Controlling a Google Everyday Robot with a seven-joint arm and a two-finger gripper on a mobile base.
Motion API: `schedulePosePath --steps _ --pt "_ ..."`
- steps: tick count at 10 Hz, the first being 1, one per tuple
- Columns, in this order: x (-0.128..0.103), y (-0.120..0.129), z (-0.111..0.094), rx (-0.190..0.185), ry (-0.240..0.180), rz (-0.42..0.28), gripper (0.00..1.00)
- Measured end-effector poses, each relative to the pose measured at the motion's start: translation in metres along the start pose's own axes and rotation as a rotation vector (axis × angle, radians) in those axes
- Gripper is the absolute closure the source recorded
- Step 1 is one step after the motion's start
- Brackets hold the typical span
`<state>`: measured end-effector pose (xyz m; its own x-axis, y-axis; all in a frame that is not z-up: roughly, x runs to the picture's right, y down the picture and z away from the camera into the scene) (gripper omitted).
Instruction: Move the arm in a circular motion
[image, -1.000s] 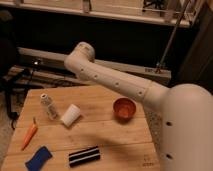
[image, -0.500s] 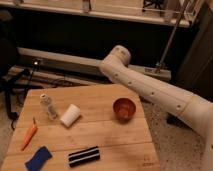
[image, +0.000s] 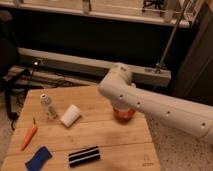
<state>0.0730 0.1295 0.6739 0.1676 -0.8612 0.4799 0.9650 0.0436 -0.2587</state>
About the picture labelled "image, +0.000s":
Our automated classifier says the orange bowl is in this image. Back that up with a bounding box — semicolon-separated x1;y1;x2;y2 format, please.
113;108;135;123

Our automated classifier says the black white striped cloth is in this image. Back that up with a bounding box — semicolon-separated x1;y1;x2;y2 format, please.
68;146;100;167

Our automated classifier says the blue sponge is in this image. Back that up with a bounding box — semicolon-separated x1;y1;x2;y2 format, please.
25;146;52;171

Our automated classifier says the orange toy carrot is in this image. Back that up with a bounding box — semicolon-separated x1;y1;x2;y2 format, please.
21;120;37;150

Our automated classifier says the metal pole stand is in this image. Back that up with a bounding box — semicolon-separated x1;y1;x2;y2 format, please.
155;0;190;74

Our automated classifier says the black office chair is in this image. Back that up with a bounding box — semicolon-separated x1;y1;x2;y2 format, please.
0;10;30;129

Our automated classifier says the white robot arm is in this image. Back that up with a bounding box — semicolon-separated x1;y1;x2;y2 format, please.
98;63;213;144

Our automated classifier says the white paper cup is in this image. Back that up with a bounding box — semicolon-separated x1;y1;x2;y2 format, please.
60;104;81;127

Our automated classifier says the clear plastic bottle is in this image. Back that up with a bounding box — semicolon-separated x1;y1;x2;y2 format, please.
40;94;58;120

